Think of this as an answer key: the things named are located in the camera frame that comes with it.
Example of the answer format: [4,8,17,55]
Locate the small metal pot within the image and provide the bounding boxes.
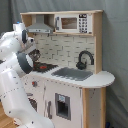
[29,49,41,61]

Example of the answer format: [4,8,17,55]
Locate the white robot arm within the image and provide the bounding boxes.
[0,23,55,128]

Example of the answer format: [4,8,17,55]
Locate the wooden toy kitchen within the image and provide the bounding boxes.
[21,10,115,128]

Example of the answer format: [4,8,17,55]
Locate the grey toy sink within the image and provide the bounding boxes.
[52,67,92,81]

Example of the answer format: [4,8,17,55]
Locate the black toy faucet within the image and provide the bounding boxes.
[76,50,94,70]

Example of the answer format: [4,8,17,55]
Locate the black stovetop red burners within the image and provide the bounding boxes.
[33,62,55,73]

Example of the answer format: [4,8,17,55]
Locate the red oven knob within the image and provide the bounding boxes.
[32,81,38,87]

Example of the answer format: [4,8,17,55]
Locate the grey ice dispenser panel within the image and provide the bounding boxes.
[55,93,71,120]

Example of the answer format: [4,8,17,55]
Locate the grey range hood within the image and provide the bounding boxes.
[27,15,53,34]

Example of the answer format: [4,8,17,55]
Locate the toy microwave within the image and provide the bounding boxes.
[55,14,92,34]

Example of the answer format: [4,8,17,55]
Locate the toy oven door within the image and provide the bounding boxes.
[27,94,38,111]

